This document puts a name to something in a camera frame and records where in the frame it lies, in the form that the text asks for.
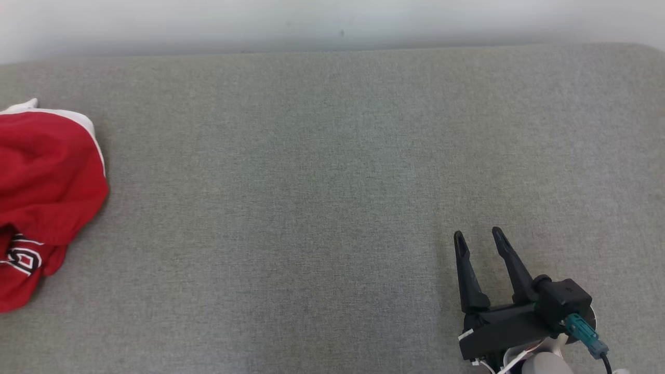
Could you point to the plain red shorts white trim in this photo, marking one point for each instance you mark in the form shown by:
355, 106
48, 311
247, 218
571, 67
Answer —
47, 171

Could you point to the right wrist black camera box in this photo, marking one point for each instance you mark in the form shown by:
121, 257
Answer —
563, 301

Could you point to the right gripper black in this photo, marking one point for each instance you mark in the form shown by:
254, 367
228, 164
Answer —
504, 330

